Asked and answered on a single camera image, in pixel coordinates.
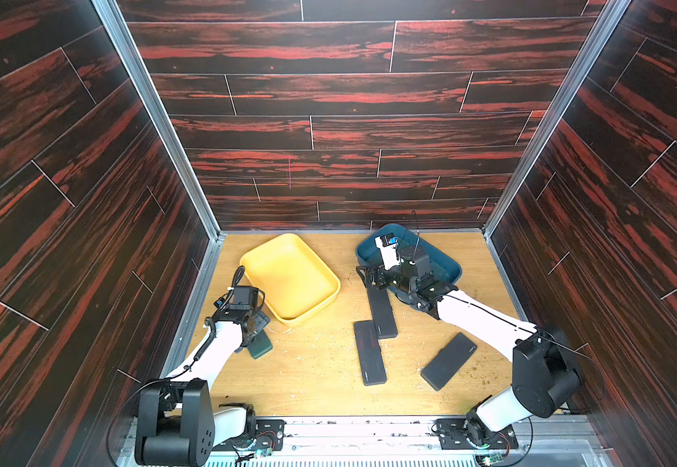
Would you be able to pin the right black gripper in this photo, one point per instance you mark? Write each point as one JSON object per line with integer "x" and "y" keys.
{"x": 386, "y": 277}

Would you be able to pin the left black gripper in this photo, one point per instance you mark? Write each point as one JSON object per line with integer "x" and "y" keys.
{"x": 260, "y": 317}

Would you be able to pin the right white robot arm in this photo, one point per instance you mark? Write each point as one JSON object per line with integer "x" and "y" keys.
{"x": 545, "y": 370}

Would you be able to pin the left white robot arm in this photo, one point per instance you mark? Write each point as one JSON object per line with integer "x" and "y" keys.
{"x": 176, "y": 422}

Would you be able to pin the teal plastic storage tray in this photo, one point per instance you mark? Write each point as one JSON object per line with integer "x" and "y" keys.
{"x": 368, "y": 254}

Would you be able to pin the green pencil case far left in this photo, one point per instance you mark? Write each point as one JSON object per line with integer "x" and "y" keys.
{"x": 260, "y": 345}

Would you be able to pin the black pencil case upper middle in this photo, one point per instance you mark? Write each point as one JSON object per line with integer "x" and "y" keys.
{"x": 382, "y": 313}

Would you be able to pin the black pencil case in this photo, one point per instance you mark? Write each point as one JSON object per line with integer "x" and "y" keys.
{"x": 449, "y": 360}
{"x": 382, "y": 313}
{"x": 369, "y": 352}

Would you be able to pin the yellow plastic storage tray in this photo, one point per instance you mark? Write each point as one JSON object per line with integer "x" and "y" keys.
{"x": 298, "y": 284}

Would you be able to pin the black pencil case lower middle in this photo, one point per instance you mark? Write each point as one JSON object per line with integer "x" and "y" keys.
{"x": 369, "y": 352}

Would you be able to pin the black pencil case right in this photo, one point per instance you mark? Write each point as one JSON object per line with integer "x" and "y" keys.
{"x": 449, "y": 360}

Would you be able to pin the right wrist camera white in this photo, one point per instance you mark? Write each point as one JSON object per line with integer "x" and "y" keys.
{"x": 388, "y": 247}

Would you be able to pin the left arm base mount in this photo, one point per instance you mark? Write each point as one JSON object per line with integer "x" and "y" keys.
{"x": 260, "y": 435}

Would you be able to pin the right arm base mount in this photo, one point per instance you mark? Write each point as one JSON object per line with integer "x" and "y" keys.
{"x": 461, "y": 433}

